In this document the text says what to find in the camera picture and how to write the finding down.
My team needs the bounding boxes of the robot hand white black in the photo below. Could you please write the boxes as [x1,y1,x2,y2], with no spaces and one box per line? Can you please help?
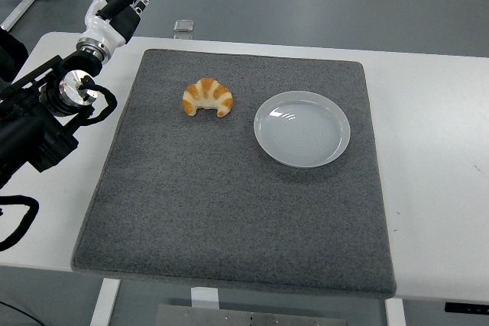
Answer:
[82,0,159,49]

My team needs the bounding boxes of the croissant bread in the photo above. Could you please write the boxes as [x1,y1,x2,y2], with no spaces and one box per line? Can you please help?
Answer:
[182,77,235,118]

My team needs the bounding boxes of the pale grey round plate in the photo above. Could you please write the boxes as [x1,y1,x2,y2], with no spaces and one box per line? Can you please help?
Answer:
[253,90,351,169]

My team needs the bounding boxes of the grey metal plate with screws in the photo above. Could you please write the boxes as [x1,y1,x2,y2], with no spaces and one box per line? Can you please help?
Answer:
[156,304,349,326]

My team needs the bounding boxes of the black rounded bulky object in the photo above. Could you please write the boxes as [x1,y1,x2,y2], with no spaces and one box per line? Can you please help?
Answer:
[0,29,30,83]

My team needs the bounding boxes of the grey felt mat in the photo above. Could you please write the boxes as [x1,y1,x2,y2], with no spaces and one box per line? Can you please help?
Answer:
[70,48,398,300]

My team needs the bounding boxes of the black table control panel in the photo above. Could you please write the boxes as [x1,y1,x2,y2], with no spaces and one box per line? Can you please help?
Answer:
[445,302,489,314]

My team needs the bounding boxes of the thin black floor cable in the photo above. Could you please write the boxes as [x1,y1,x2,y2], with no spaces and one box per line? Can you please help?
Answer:
[0,298,41,326]

